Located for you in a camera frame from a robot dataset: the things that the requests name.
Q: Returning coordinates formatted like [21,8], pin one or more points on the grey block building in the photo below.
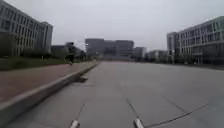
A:
[110,48]

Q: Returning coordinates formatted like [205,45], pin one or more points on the small grey building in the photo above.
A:
[139,52]

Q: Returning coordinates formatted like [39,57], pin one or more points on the grey concrete paved road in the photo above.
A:
[140,90]

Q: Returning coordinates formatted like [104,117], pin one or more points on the person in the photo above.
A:
[70,53]

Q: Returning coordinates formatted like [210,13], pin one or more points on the low grey building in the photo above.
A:
[58,50]

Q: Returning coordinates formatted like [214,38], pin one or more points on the robot's own part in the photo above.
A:
[138,123]
[74,124]

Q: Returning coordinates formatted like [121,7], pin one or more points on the grey stone kerb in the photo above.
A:
[40,94]

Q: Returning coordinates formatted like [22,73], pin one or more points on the red brick pavement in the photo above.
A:
[26,81]

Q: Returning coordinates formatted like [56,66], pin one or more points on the grass strip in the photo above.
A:
[23,63]

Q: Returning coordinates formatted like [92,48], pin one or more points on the long grey windowed building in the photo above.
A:
[203,40]

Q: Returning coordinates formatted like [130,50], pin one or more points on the large pale multi-storey building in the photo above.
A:
[20,26]

